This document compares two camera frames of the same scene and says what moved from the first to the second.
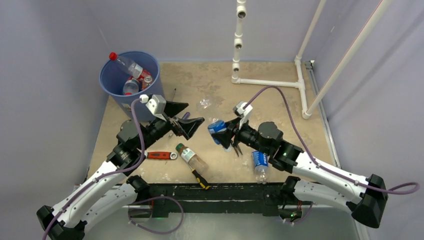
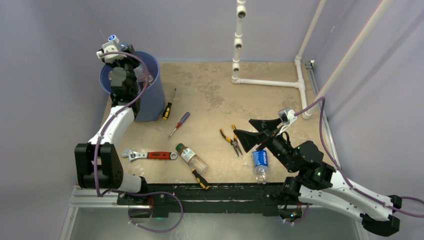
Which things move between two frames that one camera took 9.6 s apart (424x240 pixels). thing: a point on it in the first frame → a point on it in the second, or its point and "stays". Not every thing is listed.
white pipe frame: x=307 y=111 stays
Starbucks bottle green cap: x=195 y=162 stays
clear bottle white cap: x=214 y=125 → x=122 y=45
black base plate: x=214 y=197 stays
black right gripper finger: x=231 y=124 → x=265 y=125
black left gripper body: x=157 y=129 → x=130 y=63
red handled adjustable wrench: x=159 y=155 stays
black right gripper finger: x=224 y=137 → x=250 y=140
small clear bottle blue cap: x=260 y=162 stays
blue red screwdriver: x=185 y=116 stays
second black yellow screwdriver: x=203 y=183 stays
